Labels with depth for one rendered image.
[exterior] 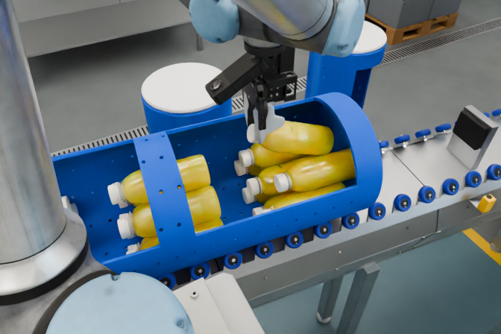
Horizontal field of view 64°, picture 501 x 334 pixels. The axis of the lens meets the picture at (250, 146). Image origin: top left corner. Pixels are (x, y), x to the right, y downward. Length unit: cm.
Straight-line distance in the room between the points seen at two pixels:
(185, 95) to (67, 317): 94
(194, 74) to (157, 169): 66
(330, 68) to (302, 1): 116
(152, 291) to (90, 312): 5
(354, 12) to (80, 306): 41
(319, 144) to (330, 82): 73
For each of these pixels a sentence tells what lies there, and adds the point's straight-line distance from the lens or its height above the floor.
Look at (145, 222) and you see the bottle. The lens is 79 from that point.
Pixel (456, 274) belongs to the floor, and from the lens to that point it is 224.
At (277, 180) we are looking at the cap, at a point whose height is 112.
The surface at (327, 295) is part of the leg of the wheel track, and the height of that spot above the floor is 24.
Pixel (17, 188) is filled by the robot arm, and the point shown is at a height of 150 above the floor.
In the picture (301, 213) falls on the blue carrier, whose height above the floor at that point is 111.
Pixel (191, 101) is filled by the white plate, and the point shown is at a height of 104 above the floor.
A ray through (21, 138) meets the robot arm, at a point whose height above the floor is 154.
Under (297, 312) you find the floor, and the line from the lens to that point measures 194.
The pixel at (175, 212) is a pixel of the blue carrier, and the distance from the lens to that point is 73.
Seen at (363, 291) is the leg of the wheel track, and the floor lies 51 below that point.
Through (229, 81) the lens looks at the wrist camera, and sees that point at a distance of 70.
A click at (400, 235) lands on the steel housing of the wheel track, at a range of 114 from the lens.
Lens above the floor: 174
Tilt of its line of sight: 42 degrees down
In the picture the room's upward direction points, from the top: straight up
